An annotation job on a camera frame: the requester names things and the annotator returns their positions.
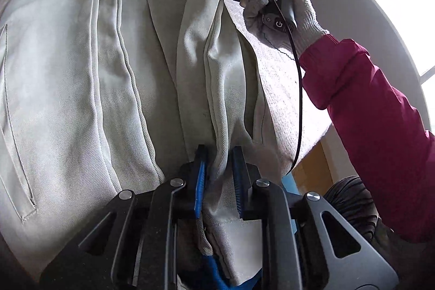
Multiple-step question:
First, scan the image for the window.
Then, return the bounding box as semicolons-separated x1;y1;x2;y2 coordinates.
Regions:
352;0;435;134

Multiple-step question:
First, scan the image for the pink plaid blanket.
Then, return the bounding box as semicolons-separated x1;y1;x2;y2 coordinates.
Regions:
222;0;335;175

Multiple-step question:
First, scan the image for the light blue floor mat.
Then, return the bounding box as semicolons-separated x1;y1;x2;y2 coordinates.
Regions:
281;173;300;197

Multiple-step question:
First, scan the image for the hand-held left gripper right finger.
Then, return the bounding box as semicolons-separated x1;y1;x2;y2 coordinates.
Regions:
232;145;400;290

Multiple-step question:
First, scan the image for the person's right hand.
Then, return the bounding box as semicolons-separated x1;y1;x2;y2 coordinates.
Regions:
240;0;330;54

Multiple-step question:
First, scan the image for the person's right forearm pink sleeve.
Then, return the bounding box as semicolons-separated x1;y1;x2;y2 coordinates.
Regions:
299;35;435;243

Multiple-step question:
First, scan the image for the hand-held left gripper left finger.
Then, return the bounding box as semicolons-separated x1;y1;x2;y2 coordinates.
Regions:
39;145;208;290

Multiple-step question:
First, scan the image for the beige and blue jacket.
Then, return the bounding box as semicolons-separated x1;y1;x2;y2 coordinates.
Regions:
0;0;272;290

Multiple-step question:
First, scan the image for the person's striped pants leg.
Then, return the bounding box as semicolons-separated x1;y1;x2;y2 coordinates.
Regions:
323;174;435;290

